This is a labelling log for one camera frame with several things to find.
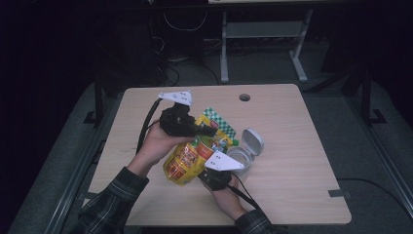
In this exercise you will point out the person's right hand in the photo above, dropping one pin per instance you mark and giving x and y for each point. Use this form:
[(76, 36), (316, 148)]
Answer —
[(227, 198)]

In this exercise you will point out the person's left hand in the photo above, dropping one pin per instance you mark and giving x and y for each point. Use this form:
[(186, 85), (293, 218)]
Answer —
[(159, 146)]

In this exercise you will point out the black metal stand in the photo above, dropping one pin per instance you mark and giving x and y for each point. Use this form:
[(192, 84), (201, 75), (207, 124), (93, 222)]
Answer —
[(98, 97), (367, 94)]

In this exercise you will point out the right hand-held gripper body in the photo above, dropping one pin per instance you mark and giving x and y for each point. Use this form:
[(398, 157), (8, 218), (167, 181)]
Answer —
[(217, 172)]

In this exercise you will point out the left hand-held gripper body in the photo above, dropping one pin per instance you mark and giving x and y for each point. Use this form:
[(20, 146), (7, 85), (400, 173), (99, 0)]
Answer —
[(177, 120)]

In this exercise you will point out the white metal desk frame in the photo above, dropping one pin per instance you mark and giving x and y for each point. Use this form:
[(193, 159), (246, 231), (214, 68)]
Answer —
[(264, 30)]

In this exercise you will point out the yellow spout pouch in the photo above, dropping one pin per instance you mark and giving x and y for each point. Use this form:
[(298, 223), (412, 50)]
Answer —
[(188, 159)]

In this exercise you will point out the clear jar with white lid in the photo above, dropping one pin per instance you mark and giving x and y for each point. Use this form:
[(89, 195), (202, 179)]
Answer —
[(250, 146)]

